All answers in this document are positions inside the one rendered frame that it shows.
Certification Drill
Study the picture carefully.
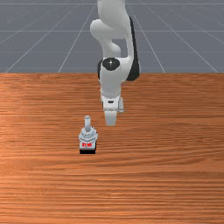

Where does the grey toggle switch black base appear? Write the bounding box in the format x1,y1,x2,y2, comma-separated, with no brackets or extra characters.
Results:
78,115,98,155

